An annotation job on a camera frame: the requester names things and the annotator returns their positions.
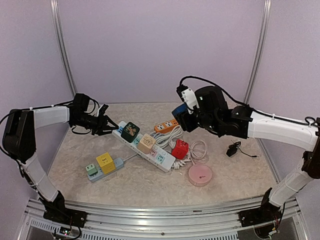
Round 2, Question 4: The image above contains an orange power strip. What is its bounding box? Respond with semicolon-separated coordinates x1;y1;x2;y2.
154;118;179;134

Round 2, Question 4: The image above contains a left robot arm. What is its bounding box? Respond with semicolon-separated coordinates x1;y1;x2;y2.
0;93;119;223

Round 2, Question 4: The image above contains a long white power strip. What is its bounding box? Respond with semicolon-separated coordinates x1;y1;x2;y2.
112;121;176;173

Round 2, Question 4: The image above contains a left aluminium frame post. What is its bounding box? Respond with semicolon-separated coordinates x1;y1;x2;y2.
49;0;77;97

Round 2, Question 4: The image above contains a red cube socket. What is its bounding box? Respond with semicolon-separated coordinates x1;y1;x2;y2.
171;139;189;160

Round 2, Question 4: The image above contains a white coiled cable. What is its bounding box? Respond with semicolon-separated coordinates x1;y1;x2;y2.
148;124;184;149

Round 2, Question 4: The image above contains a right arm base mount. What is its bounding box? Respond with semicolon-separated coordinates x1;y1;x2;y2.
238;201;282;227

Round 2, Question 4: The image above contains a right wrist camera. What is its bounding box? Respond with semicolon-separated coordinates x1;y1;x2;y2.
176;84;199;114

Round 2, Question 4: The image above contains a beige cube adapter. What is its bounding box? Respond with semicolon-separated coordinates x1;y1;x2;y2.
137;133;156;155

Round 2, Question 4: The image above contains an aluminium frame post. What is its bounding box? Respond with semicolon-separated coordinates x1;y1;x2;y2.
49;0;77;97
244;0;272;104

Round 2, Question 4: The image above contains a pink round socket hub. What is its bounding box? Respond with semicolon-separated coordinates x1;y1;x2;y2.
188;163;213;187

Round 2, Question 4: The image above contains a pink white hub cable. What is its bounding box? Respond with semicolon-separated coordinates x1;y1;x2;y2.
188;139;209;166

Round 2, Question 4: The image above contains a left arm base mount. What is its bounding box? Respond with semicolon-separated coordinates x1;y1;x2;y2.
43;205;88;228

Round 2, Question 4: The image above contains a blue cube adapter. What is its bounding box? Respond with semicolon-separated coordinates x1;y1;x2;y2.
171;103;189;124

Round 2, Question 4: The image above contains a yellow cube adapter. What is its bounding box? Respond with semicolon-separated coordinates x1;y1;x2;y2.
96;152;116;175

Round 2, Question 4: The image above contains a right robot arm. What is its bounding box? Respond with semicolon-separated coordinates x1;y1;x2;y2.
172;84;320;222

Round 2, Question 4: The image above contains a light green plug adapter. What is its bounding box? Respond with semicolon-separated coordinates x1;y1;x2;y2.
85;163;98;177

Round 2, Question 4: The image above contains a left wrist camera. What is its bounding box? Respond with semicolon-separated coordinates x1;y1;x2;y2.
96;104;109;117

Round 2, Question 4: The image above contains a white red cube cable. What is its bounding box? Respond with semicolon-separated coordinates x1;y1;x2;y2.
171;157;193;171

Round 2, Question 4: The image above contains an aluminium front rail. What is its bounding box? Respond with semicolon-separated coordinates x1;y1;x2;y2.
17;197;310;240

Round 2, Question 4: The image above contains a right aluminium frame post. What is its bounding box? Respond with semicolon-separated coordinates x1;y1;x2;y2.
244;0;272;104

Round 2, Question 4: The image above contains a dark green cube adapter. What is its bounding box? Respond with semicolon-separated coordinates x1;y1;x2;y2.
121;122;140;143

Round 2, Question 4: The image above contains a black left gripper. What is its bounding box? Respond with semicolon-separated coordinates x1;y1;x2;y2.
71;112;119;136

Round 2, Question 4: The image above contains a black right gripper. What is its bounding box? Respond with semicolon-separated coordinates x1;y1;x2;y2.
175;108;221;133

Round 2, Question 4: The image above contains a black charger plug with cable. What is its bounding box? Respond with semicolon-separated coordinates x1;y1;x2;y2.
226;141;258;158

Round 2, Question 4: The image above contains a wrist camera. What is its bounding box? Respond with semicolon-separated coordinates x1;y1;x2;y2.
96;104;109;117
176;84;199;114

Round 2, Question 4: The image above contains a light blue power strip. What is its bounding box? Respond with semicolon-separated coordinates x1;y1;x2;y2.
87;157;126;183

